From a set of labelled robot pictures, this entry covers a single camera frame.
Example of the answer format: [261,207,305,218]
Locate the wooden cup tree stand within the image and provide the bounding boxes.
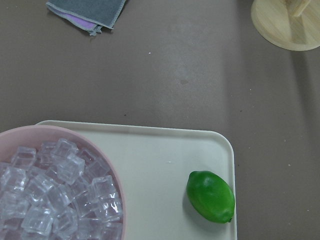
[251,0,320,51]

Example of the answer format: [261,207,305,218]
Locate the green lime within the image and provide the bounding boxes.
[186,170,236,224]

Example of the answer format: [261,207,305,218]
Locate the grey folded cloth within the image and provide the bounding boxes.
[45,0,126,36]

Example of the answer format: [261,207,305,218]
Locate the cream plastic tray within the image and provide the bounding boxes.
[43,120,238,240]

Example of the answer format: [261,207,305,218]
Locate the pink bowl of ice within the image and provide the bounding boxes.
[0,125,125,240]

